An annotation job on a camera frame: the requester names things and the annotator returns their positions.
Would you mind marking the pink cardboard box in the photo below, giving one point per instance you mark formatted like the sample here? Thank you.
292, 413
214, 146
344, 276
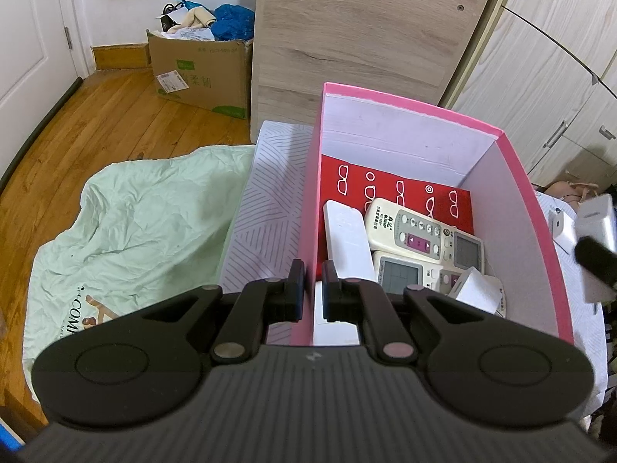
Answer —
525, 231

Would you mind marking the metal door hinge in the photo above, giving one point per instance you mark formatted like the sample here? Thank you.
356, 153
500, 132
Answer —
68, 37

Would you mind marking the cream remote with purple button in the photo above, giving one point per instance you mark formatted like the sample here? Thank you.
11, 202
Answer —
409, 229

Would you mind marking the light green blanket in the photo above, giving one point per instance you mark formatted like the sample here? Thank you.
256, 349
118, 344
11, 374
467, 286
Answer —
140, 231

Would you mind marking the light wooden wardrobe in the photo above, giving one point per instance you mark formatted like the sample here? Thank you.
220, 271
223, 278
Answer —
544, 58

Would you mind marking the white remote with screen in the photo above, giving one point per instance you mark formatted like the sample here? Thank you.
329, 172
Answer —
468, 251
395, 272

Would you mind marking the white door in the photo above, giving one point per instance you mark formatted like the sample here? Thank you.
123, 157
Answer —
29, 33

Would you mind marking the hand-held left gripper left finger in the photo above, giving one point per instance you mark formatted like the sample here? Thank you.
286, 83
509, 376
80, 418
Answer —
298, 292

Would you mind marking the black foam strip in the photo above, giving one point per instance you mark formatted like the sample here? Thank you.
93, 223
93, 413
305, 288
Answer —
38, 128

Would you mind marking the plain white remote control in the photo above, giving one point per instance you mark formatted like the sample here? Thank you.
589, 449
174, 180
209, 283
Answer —
347, 236

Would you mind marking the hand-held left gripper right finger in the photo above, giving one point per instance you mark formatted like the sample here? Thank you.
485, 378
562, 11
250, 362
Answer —
329, 294

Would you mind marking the blue plastic bag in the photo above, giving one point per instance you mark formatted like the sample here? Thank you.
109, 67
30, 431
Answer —
234, 21

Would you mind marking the brown cardboard box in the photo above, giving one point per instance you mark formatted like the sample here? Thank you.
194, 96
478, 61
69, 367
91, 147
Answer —
207, 75

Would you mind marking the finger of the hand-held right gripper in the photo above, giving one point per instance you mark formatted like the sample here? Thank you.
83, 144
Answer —
595, 258

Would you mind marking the white plastic bag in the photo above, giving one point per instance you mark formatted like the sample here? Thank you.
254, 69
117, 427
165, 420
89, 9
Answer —
193, 34

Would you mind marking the red printed flat box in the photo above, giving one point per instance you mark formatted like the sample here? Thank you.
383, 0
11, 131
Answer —
356, 178

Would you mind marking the wooden baseboard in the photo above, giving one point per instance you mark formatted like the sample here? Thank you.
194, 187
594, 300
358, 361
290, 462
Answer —
120, 55

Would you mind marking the light wooden board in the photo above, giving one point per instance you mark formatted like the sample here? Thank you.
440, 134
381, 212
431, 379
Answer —
356, 33

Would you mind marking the beige sandals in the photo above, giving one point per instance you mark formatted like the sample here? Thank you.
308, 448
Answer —
573, 190

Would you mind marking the beige cloth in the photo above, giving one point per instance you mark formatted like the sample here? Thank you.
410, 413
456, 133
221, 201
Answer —
195, 18

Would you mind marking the white cube power adapter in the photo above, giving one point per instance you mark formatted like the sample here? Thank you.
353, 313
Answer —
477, 292

